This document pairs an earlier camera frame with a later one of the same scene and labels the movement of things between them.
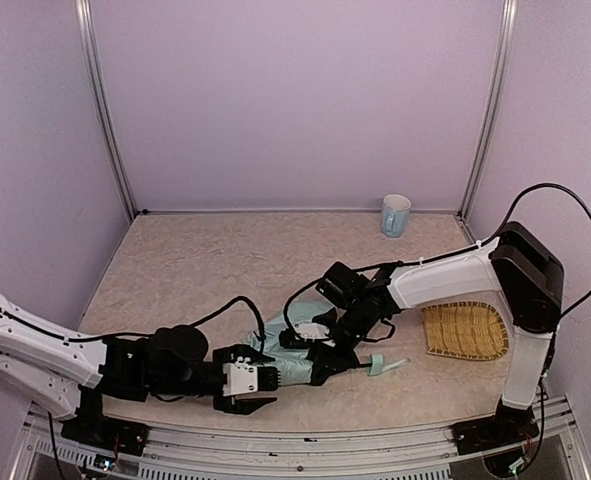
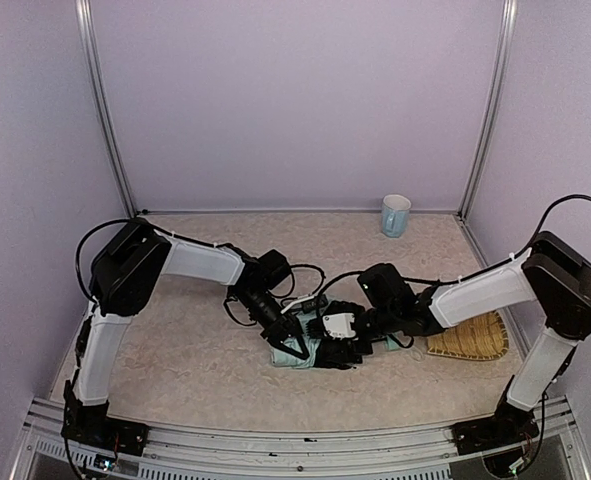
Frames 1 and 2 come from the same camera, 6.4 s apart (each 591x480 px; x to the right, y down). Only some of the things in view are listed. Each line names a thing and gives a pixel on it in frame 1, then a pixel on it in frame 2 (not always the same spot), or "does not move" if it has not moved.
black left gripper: x=220 y=379 to x=282 y=328
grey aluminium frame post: x=510 y=9 does not move
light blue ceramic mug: x=395 y=210 does not move
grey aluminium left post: x=84 y=16 does not move
